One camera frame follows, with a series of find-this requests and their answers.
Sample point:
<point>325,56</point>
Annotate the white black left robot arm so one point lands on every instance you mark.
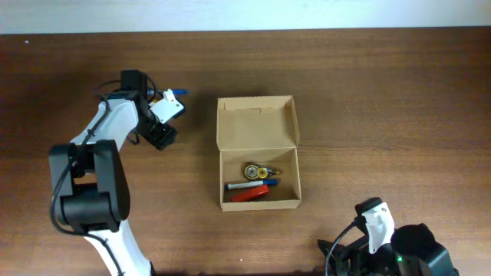
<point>90,195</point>

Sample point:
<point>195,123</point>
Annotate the blue whiteboard marker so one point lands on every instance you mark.
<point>252,184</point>

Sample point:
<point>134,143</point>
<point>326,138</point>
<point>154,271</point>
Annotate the brown cardboard box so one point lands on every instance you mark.
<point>264,131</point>

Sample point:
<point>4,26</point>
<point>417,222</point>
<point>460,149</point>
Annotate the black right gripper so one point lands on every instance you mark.
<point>341,256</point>

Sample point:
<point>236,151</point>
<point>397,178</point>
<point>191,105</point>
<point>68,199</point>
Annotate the blue ballpoint pen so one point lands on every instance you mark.
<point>175,91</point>

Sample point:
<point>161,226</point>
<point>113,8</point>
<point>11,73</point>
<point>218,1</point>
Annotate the black yellow correction tape dispenser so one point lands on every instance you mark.
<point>253,171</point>

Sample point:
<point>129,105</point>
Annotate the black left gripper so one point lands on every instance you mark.
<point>162,136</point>

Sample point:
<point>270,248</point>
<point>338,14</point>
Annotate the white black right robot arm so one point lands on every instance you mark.
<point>417,252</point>

